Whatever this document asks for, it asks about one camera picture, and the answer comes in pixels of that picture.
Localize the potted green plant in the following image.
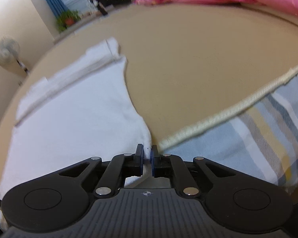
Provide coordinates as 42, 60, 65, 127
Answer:
55, 10, 81, 33

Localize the white garment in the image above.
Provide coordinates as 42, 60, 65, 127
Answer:
0, 37, 152, 200

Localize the beige bed mat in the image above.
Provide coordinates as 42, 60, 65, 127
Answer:
0, 3, 298, 154

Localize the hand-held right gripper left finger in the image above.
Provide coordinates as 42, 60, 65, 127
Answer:
57, 144, 144, 198

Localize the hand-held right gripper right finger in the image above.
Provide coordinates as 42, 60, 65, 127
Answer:
151, 144, 239, 197

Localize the plaid bed sheet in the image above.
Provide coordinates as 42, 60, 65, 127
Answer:
161, 64, 298, 196

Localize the white standing fan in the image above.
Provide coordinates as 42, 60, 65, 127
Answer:
0, 37, 31, 76

